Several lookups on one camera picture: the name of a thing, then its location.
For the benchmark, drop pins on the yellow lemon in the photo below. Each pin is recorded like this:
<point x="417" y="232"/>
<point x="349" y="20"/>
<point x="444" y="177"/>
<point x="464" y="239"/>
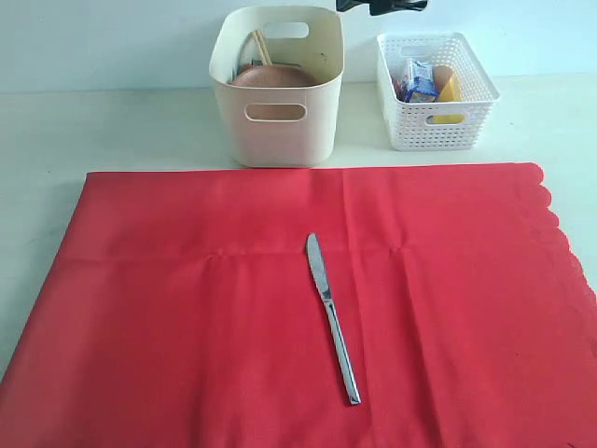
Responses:
<point x="447" y="119"/>

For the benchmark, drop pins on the silver table knife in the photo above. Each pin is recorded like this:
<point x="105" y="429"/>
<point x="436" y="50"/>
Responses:
<point x="319" y="276"/>

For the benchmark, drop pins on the white perforated plastic basket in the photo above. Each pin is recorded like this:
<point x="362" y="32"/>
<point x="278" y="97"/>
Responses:
<point x="409" y="125"/>

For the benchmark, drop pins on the brown egg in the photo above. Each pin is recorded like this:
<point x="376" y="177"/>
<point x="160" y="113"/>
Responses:
<point x="442" y="75"/>

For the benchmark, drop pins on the cream plastic bin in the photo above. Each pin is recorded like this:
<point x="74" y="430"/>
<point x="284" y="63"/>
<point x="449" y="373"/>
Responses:
<point x="280" y="126"/>

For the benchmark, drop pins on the red tablecloth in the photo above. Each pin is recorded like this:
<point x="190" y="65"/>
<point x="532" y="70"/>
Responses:
<point x="180" y="311"/>

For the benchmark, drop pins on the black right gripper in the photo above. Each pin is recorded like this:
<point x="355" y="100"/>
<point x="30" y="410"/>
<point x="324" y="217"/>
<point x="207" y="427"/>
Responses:
<point x="382" y="7"/>

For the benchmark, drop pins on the brown round plate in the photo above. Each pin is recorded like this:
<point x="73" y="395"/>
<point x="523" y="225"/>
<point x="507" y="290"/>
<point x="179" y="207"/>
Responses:
<point x="274" y="76"/>

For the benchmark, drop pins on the red sausage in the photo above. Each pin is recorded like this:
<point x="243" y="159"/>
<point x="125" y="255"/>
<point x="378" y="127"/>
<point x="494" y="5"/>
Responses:
<point x="398" y="89"/>

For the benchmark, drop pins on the small milk carton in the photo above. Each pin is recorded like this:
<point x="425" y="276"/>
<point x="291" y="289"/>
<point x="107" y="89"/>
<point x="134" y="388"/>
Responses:
<point x="417" y="84"/>

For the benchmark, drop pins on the orange cheese wedge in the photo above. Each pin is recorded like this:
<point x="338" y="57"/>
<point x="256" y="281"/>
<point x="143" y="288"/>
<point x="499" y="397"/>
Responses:
<point x="449" y="89"/>

